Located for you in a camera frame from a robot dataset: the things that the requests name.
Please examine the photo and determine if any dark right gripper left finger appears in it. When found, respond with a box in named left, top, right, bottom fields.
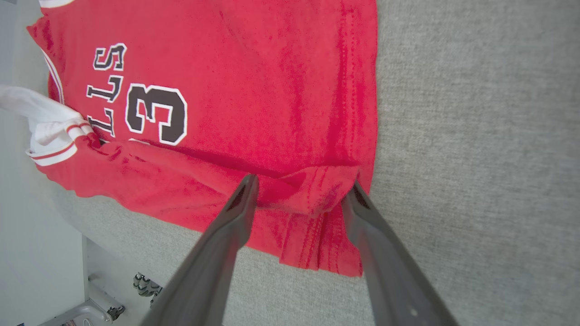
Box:
left=140, top=174, right=260, bottom=326

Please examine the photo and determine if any grey fabric sofa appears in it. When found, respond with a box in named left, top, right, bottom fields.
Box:
left=27, top=0, right=580, bottom=326

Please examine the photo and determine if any grey treaded caster wheel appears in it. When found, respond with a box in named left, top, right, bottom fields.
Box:
left=133, top=272, right=164, bottom=297

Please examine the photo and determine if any grey metal partition foot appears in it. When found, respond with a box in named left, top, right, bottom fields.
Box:
left=45, top=299, right=115, bottom=326

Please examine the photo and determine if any red basketball jersey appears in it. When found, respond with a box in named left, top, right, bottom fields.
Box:
left=0, top=0, right=379, bottom=278

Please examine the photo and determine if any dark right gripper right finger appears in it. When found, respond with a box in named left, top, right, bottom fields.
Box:
left=341, top=180, right=459, bottom=326

